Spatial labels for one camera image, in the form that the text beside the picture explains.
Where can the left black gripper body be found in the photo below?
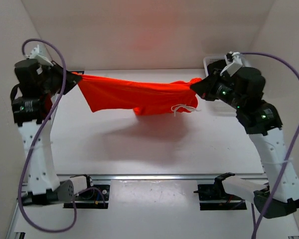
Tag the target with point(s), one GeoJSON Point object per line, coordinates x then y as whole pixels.
{"type": "Point", "coordinates": [46, 86]}

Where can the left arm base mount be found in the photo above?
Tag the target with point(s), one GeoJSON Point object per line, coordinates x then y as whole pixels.
{"type": "Point", "coordinates": [93, 198]}

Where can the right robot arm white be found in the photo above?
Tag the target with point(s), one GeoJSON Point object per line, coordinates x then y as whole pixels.
{"type": "Point", "coordinates": [280, 196]}

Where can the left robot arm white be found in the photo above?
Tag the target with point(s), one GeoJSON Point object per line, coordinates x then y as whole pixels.
{"type": "Point", "coordinates": [31, 101]}

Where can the orange shorts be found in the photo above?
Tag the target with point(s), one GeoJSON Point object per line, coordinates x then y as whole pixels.
{"type": "Point", "coordinates": [144, 98]}

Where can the aluminium frame left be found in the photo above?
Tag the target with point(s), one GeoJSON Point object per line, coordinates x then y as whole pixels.
{"type": "Point", "coordinates": [12, 232]}

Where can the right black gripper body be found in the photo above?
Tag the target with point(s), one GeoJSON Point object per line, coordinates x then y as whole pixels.
{"type": "Point", "coordinates": [225, 90]}

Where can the aluminium rail front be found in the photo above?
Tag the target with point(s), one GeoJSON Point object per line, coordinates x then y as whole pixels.
{"type": "Point", "coordinates": [104, 177]}

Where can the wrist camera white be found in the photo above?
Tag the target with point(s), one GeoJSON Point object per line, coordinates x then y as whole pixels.
{"type": "Point", "coordinates": [234, 61]}
{"type": "Point", "coordinates": [38, 54]}

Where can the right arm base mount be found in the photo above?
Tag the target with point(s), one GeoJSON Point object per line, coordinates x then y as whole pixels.
{"type": "Point", "coordinates": [212, 197]}

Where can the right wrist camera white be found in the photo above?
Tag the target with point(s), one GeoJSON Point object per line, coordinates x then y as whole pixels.
{"type": "Point", "coordinates": [234, 61]}

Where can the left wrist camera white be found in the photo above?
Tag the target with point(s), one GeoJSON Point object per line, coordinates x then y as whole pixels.
{"type": "Point", "coordinates": [38, 54]}

